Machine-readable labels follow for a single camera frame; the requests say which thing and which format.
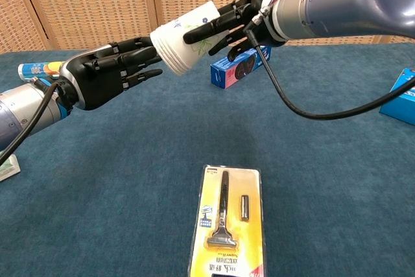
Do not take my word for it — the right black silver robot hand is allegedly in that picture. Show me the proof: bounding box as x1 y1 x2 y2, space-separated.
183 0 288 62

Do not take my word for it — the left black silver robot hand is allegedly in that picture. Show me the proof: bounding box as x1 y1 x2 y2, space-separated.
58 36 163 112

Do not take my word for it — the stack of white paper cups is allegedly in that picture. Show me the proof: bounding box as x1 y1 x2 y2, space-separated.
150 0 222 76

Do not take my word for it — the plastic food wrap roll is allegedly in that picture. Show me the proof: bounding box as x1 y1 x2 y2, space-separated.
18 61 65 83

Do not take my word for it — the long blue toothpaste box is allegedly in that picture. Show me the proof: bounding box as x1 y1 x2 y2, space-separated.
210 45 272 90

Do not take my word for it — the blue felt table mat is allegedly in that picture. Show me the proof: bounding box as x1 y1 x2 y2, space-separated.
0 42 415 277

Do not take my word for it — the small green white box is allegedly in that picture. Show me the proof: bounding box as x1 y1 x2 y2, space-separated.
0 153 21 182

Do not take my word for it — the blue cookie box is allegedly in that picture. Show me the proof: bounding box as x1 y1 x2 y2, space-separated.
379 68 415 126

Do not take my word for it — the yellow razor blister pack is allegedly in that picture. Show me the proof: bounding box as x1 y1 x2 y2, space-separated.
187 164 267 277

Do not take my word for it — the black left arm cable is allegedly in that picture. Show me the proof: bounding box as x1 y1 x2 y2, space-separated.
0 77 61 166

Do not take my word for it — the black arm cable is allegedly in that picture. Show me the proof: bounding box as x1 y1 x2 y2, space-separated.
0 77 61 166
243 6 415 121

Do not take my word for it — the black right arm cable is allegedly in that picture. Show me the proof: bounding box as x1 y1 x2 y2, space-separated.
243 6 415 121

